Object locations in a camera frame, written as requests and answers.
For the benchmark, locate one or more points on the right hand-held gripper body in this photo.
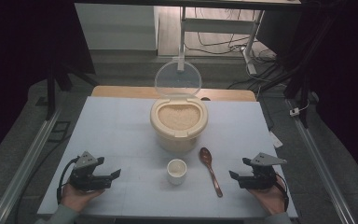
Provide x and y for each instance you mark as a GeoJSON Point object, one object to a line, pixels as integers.
{"type": "Point", "coordinates": [259, 180]}

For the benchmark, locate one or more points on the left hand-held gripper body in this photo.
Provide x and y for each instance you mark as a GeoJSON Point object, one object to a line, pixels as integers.
{"type": "Point", "coordinates": [85, 179]}

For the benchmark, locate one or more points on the brown wooden spoon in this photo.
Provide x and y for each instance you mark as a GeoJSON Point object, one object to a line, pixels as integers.
{"type": "Point", "coordinates": [210, 169]}

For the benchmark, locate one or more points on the person's left hand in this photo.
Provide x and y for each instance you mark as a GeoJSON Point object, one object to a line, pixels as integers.
{"type": "Point", "coordinates": [76, 197]}

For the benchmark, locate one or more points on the person's right hand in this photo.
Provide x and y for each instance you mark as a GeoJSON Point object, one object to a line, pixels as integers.
{"type": "Point", "coordinates": [273, 199]}

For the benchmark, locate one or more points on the white table cover sheet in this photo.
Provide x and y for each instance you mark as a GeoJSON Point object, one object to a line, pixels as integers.
{"type": "Point", "coordinates": [115, 130]}

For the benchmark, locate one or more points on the white paper tag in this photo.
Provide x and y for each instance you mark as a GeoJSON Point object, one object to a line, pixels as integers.
{"type": "Point", "coordinates": [276, 140]}

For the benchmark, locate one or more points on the small white cup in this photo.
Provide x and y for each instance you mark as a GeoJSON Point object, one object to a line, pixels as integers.
{"type": "Point", "coordinates": [176, 174]}

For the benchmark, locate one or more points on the small white connector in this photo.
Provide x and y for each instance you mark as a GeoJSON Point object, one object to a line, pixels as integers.
{"type": "Point", "coordinates": [294, 112]}

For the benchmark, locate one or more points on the uncooked white rice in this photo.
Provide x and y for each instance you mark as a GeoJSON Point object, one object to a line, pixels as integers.
{"type": "Point", "coordinates": [178, 116]}

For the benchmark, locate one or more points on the black stand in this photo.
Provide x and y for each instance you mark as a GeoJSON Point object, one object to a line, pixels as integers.
{"type": "Point", "coordinates": [51, 93]}
{"type": "Point", "coordinates": [304, 77]}

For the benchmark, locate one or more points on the clear round container lid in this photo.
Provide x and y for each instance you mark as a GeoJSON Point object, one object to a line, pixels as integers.
{"type": "Point", "coordinates": [178, 79]}

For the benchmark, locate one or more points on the dark curtain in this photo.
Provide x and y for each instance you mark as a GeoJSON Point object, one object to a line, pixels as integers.
{"type": "Point", "coordinates": [351, 77]}
{"type": "Point", "coordinates": [18, 62]}

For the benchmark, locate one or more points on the metal frame rail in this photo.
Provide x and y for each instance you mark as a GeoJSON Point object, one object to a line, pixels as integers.
{"type": "Point", "coordinates": [28, 158]}
{"type": "Point", "coordinates": [320, 168]}

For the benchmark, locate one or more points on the white desk frame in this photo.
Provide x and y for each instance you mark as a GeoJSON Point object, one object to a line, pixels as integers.
{"type": "Point", "coordinates": [217, 25]}

